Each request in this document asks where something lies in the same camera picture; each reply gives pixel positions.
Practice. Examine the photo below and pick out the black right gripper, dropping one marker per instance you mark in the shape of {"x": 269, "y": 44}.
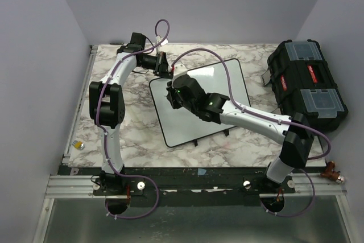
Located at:
{"x": 170, "y": 96}

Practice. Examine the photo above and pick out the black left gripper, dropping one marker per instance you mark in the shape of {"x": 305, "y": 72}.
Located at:
{"x": 162, "y": 66}

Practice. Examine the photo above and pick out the white whiteboard black frame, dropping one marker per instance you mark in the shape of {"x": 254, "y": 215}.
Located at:
{"x": 179, "y": 126}

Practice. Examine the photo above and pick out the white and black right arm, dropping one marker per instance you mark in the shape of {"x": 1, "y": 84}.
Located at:
{"x": 291, "y": 132}

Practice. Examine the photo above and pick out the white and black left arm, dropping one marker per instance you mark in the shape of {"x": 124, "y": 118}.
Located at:
{"x": 106, "y": 102}

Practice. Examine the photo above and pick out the small yellow grey object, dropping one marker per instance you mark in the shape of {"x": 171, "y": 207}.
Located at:
{"x": 78, "y": 145}

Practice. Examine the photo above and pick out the black plastic toolbox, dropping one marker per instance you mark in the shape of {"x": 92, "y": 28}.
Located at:
{"x": 302, "y": 83}

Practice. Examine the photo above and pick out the copper metal connector fitting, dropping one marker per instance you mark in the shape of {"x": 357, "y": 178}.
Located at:
{"x": 331, "y": 174}

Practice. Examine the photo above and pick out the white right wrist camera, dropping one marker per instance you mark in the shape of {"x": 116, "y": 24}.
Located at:
{"x": 179, "y": 69}

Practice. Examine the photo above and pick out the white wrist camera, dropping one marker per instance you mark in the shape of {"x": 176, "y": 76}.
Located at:
{"x": 161, "y": 41}
{"x": 179, "y": 69}

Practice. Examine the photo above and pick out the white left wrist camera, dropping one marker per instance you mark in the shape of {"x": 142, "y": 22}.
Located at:
{"x": 161, "y": 41}

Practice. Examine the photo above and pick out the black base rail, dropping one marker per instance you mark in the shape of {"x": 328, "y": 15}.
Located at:
{"x": 189, "y": 186}

